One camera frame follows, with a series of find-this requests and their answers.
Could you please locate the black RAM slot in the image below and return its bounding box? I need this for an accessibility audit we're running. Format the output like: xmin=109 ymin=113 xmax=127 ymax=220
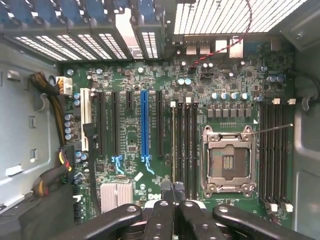
xmin=273 ymin=102 xmax=283 ymax=203
xmin=259 ymin=102 xmax=268 ymax=201
xmin=184 ymin=96 xmax=192 ymax=200
xmin=175 ymin=97 xmax=185 ymax=185
xmin=191 ymin=97 xmax=200 ymax=201
xmin=281 ymin=98 xmax=294 ymax=213
xmin=266 ymin=98 xmax=279 ymax=213

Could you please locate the metal CPU socket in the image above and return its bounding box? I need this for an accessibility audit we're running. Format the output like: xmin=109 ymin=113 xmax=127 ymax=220
xmin=200 ymin=124 xmax=259 ymax=199

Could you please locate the silver finned heatsink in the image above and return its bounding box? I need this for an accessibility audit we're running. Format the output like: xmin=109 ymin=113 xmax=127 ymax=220
xmin=100 ymin=182 xmax=134 ymax=215

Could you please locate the long black expansion slot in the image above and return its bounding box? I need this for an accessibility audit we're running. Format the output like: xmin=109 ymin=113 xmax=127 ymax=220
xmin=96 ymin=90 xmax=107 ymax=158
xmin=111 ymin=91 xmax=125 ymax=176
xmin=155 ymin=90 xmax=165 ymax=159

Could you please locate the blue expansion slot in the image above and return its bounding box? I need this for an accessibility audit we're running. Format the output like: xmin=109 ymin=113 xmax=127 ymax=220
xmin=140 ymin=89 xmax=155 ymax=176

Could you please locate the thin metal locking lever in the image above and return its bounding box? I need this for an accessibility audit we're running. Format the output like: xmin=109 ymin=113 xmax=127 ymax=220
xmin=250 ymin=122 xmax=294 ymax=138

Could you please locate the short black expansion slot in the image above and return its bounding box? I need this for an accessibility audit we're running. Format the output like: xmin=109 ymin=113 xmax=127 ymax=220
xmin=125 ymin=91 xmax=134 ymax=111

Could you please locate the white expansion slot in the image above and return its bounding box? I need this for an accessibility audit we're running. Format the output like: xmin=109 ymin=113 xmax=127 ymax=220
xmin=79 ymin=87 xmax=93 ymax=153

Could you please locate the green Dell motherboard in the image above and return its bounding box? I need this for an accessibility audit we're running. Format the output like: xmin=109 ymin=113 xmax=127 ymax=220
xmin=61 ymin=34 xmax=296 ymax=227

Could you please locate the white power connector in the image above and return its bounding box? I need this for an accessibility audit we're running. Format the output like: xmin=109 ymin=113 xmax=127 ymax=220
xmin=55 ymin=75 xmax=74 ymax=97

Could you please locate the perforated metal slot cover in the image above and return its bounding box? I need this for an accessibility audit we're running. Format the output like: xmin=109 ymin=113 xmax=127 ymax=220
xmin=13 ymin=36 xmax=69 ymax=62
xmin=76 ymin=33 xmax=114 ymax=61
xmin=140 ymin=31 xmax=160 ymax=60
xmin=55 ymin=34 xmax=99 ymax=61
xmin=34 ymin=35 xmax=84 ymax=62
xmin=98 ymin=32 xmax=129 ymax=60

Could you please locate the grey metal PC case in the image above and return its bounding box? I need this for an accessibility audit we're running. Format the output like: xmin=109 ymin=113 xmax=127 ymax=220
xmin=0 ymin=0 xmax=320 ymax=240

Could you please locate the sleeved multicolour power cable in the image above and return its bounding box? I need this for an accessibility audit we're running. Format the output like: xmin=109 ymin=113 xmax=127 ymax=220
xmin=33 ymin=144 xmax=75 ymax=196

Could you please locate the sleeved yellow black power cable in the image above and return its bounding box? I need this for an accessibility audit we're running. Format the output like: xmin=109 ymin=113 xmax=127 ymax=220
xmin=28 ymin=71 xmax=66 ymax=146

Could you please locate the red and black twisted wire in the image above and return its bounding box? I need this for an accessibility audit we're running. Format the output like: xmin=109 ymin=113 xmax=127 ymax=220
xmin=189 ymin=0 xmax=252 ymax=72

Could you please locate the thick black cable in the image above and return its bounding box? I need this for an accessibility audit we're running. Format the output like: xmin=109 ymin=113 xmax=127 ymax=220
xmin=286 ymin=69 xmax=320 ymax=101

